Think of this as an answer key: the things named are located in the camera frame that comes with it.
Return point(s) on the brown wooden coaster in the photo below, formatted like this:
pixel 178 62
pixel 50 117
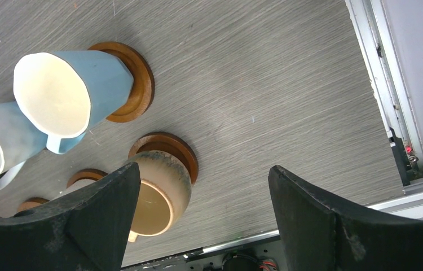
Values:
pixel 31 203
pixel 143 88
pixel 171 144
pixel 92 174

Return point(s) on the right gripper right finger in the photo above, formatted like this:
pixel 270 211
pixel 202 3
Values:
pixel 320 230

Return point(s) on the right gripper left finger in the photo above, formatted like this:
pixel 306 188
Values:
pixel 86 229

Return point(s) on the beige mug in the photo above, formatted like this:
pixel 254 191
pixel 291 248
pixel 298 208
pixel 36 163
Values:
pixel 165 193

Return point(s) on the aluminium frame rail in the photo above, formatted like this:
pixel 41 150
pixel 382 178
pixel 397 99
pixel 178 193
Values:
pixel 372 31

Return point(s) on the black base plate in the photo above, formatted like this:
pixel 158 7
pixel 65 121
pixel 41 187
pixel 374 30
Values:
pixel 265 254

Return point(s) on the white mug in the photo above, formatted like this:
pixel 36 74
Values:
pixel 19 141

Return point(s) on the light blue mug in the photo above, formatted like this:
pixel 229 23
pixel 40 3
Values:
pixel 65 93

